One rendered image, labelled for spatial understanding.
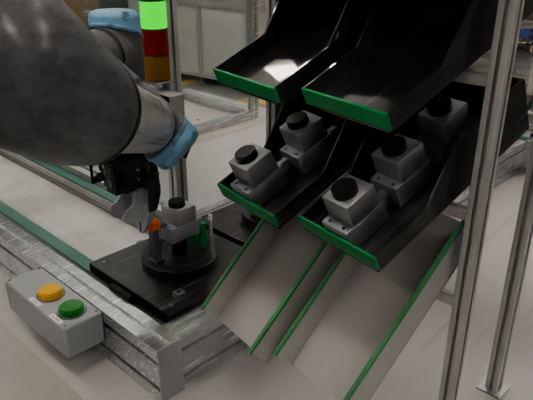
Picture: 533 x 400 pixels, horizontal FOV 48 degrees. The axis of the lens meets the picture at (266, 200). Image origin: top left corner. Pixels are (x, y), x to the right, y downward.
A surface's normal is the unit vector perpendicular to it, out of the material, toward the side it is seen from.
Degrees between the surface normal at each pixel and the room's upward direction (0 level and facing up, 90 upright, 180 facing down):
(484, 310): 0
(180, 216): 90
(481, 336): 0
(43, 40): 70
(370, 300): 45
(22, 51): 77
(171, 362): 90
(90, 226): 0
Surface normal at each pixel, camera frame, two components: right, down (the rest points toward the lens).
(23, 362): 0.00, -0.91
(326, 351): -0.57, -0.47
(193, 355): 0.72, 0.29
